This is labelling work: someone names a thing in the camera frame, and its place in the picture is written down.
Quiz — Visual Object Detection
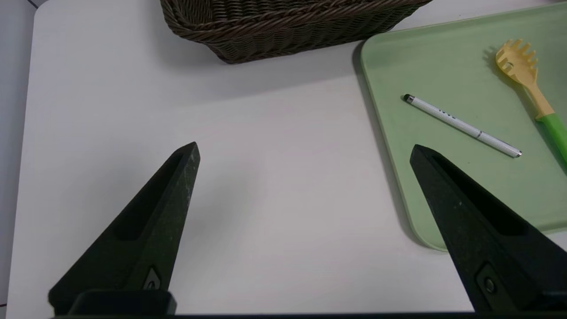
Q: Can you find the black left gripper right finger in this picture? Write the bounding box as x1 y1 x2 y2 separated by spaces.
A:
410 144 567 314

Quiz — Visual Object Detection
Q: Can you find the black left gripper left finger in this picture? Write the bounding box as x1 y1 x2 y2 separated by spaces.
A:
48 142 201 316

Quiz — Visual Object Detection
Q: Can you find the white pen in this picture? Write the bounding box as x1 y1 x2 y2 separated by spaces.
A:
403 94 522 158

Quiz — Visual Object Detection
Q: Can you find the yellow pasta spoon green handle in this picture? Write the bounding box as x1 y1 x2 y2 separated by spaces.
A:
495 39 567 167

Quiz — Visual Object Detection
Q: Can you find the dark brown wicker basket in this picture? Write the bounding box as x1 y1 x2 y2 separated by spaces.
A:
159 0 432 65

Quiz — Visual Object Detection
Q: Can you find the light green plastic tray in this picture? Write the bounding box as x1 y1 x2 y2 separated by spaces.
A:
360 2 567 252

